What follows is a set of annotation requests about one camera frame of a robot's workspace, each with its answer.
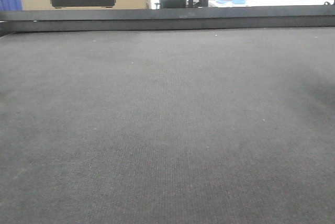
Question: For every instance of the black conveyor belt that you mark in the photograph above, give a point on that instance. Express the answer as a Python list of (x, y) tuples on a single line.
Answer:
[(208, 126)]

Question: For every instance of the white table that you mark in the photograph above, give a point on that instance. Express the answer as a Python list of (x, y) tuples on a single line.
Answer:
[(262, 3)]

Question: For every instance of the black conveyor side rail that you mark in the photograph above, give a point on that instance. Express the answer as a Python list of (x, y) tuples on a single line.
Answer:
[(206, 18)]

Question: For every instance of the light blue tray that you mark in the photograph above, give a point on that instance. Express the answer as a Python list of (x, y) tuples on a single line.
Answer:
[(235, 2)]

